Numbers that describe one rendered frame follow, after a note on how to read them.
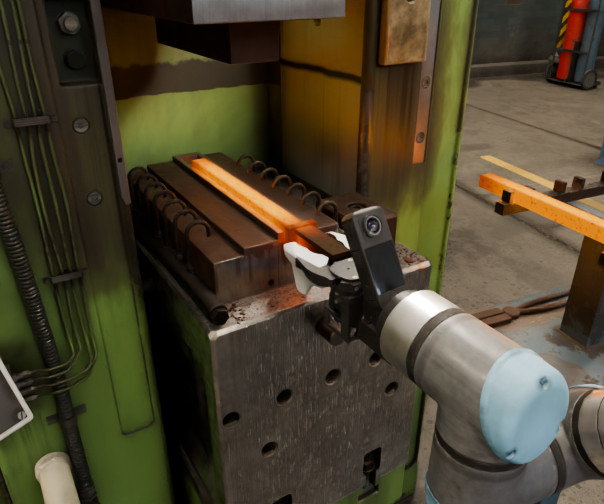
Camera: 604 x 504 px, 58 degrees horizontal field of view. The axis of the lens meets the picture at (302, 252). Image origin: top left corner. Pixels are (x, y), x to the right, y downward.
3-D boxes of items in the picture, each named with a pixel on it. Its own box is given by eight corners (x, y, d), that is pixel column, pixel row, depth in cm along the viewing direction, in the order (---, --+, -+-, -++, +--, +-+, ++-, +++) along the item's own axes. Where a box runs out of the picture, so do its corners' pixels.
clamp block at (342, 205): (397, 249, 89) (400, 213, 86) (355, 262, 85) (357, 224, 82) (353, 224, 98) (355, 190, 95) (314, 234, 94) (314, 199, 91)
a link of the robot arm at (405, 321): (409, 323, 51) (480, 295, 56) (377, 300, 55) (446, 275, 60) (401, 396, 56) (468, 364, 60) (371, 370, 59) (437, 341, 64)
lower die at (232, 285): (337, 268, 84) (338, 217, 80) (217, 305, 74) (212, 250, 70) (223, 187, 115) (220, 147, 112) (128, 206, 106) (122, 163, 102)
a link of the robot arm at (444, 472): (546, 525, 57) (573, 439, 52) (457, 569, 53) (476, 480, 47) (486, 460, 65) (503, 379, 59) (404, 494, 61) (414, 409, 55)
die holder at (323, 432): (408, 462, 106) (434, 260, 86) (231, 561, 89) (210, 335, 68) (270, 323, 149) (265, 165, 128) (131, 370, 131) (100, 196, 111)
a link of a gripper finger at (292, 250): (269, 284, 73) (320, 310, 68) (268, 244, 71) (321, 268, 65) (286, 275, 75) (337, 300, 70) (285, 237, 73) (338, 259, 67)
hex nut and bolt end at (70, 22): (92, 71, 68) (81, 11, 65) (68, 73, 66) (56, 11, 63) (87, 69, 70) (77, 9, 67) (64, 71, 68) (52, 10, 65)
